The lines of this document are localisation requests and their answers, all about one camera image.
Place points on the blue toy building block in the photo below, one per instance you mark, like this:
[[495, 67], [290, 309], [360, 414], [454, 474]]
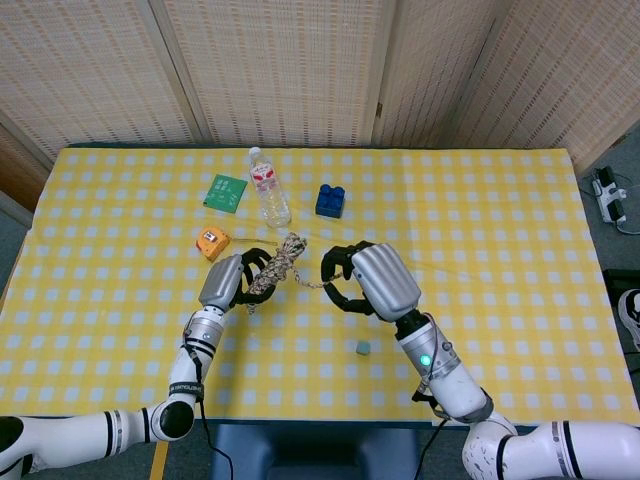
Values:
[[330, 202]]

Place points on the green printed card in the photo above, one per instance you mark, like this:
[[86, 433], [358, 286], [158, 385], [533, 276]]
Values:
[[226, 194]]

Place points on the yellow white checkered tablecloth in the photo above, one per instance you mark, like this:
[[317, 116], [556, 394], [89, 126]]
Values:
[[500, 300]]

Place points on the beige woven folding screen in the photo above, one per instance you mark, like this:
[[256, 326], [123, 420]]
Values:
[[275, 65]]

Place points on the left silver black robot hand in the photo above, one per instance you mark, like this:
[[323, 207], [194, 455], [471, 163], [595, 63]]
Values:
[[220, 282]]

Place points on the small grey-green cube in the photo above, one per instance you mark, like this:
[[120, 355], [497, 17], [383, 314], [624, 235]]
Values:
[[363, 349]]

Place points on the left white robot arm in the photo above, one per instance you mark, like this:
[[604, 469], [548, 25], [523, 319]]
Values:
[[190, 360]]

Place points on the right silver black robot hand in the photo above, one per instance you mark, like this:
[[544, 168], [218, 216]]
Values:
[[387, 280]]

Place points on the black white sneaker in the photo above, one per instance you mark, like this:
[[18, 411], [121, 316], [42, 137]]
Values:
[[631, 315]]

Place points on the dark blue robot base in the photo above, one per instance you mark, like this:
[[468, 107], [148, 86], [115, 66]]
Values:
[[320, 452]]

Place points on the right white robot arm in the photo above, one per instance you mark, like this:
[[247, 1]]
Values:
[[455, 385]]

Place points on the clear plastic water bottle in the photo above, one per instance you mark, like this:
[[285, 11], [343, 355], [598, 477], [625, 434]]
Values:
[[272, 197]]

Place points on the orange tape measure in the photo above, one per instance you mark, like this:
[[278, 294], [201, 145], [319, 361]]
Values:
[[212, 242]]

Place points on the white power strip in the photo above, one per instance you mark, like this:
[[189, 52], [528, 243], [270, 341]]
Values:
[[607, 195]]

